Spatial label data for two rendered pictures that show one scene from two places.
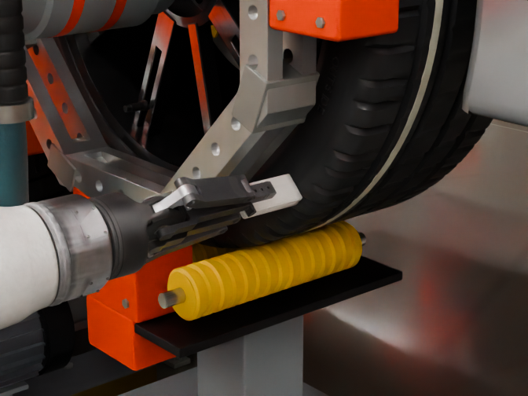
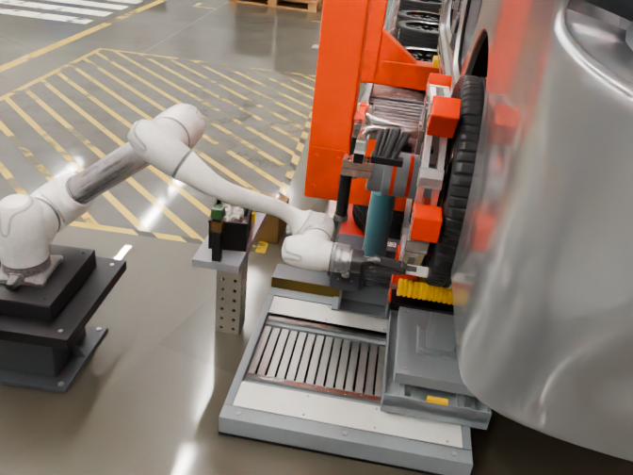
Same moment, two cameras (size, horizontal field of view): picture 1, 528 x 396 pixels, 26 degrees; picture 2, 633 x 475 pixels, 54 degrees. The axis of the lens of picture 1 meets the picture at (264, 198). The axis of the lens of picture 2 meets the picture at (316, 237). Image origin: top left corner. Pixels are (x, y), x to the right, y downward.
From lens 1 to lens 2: 116 cm
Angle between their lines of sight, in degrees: 43
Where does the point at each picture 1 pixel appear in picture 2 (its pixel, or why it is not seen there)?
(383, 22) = (430, 238)
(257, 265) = (425, 289)
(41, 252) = (325, 257)
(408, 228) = not seen: outside the picture
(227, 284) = (410, 290)
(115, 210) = (355, 254)
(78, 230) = (339, 255)
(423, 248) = not seen: outside the picture
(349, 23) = (415, 235)
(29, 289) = (318, 265)
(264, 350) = (442, 319)
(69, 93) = not seen: hidden behind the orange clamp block
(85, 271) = (337, 267)
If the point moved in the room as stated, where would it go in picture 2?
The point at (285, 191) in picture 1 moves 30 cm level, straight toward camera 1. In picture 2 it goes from (422, 271) to (349, 303)
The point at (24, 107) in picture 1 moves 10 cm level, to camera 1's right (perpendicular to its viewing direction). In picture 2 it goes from (341, 218) to (365, 232)
